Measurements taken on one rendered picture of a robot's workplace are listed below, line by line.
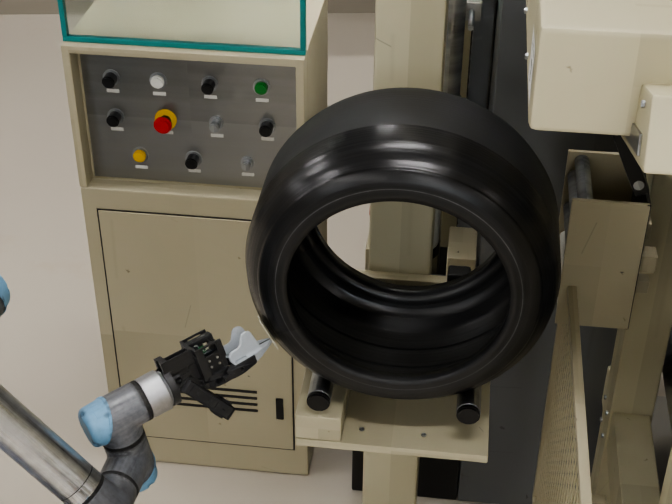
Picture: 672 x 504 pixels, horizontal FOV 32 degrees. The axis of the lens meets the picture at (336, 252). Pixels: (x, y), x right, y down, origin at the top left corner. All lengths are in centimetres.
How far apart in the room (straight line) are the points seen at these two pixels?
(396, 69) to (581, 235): 48
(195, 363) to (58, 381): 169
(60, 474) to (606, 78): 105
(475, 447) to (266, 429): 107
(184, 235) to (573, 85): 153
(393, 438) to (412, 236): 42
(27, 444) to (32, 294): 219
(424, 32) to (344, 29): 369
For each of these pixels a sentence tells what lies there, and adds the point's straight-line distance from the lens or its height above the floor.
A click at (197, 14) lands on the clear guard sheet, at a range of 264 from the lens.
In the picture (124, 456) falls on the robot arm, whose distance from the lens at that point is 208.
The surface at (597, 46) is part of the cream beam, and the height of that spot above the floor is 176.
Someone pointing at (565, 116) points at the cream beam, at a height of 166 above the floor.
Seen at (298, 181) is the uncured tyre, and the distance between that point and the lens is 197.
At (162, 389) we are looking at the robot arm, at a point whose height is 105.
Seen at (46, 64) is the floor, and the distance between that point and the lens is 567.
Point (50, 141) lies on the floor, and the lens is 501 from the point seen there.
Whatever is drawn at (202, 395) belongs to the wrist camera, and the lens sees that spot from 210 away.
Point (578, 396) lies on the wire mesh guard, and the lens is 214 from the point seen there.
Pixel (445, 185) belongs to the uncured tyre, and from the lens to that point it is 192.
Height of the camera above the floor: 239
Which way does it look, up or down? 35 degrees down
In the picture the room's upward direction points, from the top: straight up
